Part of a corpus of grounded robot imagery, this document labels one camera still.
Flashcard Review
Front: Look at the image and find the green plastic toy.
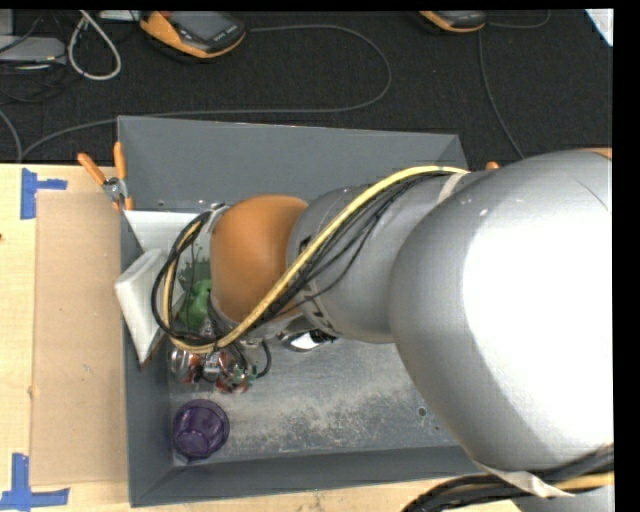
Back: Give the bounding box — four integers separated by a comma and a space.
178, 259, 215, 331

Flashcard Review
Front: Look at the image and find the purple plastic cup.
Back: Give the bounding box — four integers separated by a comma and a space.
171, 398, 232, 461

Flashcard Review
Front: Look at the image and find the brown cardboard board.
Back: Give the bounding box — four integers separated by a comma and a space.
28, 191, 127, 487

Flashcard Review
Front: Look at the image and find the grey metal bin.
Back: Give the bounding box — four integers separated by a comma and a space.
115, 115, 482, 508

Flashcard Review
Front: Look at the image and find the red shiny packet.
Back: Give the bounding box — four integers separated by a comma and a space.
170, 348, 257, 395

